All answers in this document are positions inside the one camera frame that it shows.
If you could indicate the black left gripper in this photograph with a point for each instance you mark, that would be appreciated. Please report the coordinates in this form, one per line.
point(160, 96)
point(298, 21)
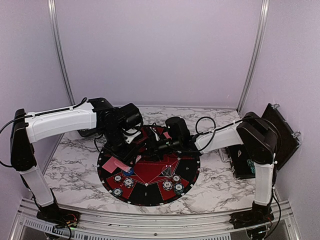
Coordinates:
point(126, 156)

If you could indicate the red brown poker chip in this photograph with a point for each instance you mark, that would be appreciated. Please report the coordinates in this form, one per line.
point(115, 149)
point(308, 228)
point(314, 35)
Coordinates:
point(117, 178)
point(176, 178)

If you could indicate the single red playing card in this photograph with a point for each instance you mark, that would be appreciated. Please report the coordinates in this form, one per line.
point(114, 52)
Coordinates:
point(112, 164)

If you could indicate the red playing card deck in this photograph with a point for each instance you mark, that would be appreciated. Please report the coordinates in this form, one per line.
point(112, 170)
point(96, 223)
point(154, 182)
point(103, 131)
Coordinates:
point(137, 159)

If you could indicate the blue small blind button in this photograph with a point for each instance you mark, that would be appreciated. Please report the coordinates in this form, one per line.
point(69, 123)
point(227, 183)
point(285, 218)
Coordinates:
point(129, 173)

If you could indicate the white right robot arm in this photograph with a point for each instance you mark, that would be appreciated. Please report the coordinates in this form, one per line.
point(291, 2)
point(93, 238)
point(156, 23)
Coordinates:
point(225, 136)

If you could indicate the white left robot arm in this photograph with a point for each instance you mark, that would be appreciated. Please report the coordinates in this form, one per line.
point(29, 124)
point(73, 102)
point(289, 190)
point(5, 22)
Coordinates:
point(35, 137)

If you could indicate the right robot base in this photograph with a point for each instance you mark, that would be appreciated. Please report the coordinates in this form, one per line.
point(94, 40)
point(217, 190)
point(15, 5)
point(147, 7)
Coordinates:
point(257, 221)

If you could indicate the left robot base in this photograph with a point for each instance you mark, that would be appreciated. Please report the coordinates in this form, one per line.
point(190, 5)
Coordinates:
point(59, 216)

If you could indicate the black floral box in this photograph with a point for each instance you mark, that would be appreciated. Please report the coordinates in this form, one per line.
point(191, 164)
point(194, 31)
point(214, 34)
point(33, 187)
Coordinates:
point(85, 133)

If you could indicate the clear round dealer button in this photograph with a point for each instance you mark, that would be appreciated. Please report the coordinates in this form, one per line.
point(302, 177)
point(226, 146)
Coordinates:
point(167, 171)

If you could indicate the round red black poker mat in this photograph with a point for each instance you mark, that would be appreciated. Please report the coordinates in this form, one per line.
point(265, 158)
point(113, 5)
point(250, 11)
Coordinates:
point(148, 185)

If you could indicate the black poker chip case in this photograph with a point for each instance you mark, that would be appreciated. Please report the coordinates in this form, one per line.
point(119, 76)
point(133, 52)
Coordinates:
point(265, 139)

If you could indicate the aluminium front rail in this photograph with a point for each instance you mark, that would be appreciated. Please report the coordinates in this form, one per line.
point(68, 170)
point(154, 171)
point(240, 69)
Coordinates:
point(104, 225)

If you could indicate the left aluminium frame post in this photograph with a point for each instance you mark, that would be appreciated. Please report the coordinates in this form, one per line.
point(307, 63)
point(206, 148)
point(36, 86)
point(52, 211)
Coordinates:
point(59, 50)

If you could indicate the aluminium frame post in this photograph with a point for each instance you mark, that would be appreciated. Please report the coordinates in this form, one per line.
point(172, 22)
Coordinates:
point(259, 38)
point(59, 50)

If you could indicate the right aluminium frame post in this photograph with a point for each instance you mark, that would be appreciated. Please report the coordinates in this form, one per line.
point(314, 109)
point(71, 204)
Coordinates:
point(259, 38)

